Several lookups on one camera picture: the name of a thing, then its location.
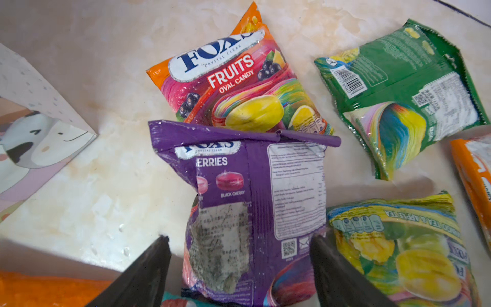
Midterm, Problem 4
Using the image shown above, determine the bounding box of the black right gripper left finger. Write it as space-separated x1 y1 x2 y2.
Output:
87 235 171 307

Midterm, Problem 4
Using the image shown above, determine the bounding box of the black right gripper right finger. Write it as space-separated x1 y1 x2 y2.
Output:
310 234 397 307

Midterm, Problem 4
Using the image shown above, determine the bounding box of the yellow-green Fox's candy bag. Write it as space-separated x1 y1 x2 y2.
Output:
327 191 482 306

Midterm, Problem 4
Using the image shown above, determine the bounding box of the purple Fox's berries candy bag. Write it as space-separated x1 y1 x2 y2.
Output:
148 120 341 306

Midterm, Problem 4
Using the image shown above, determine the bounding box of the orange snack packet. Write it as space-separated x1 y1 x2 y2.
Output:
1 271 111 306

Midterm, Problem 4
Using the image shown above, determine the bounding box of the white patterned paper bag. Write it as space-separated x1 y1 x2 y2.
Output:
1 46 97 220

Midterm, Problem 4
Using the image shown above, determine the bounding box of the orange Fox's fruits candy bag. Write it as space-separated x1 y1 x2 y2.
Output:
450 134 490 247

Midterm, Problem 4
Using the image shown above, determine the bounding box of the green Fox's candy bag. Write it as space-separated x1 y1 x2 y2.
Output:
315 20 490 180

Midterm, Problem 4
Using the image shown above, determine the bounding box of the Fox's fruits oval candy bag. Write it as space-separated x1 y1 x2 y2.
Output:
147 4 334 135

